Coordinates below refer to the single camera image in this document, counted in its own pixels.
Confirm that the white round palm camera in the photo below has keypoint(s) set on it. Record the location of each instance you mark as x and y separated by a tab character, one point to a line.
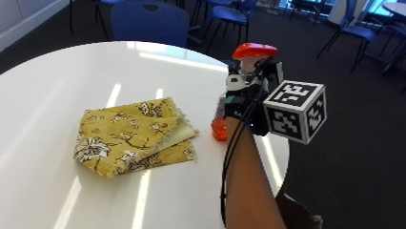
237	82

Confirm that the yellow floral folded cloth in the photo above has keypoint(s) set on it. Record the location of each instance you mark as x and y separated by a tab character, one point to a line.
131	133

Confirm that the white round side table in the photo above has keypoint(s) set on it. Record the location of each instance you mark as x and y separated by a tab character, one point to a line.
397	8

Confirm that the red capped mushroom toy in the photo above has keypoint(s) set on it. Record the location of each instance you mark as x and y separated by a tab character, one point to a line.
254	51

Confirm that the orange translucent toy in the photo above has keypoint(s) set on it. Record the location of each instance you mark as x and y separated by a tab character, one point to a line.
218	129

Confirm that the blue chair with black legs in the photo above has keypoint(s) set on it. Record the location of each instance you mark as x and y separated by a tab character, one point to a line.
230	16
357	31

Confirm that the white marker cube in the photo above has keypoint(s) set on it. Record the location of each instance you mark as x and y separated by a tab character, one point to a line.
293	111

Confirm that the blue perforated back chair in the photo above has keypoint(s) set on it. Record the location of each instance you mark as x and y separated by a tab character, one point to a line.
148	22

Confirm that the purple translucent toy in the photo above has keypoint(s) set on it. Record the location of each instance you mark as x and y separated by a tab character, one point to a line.
221	108

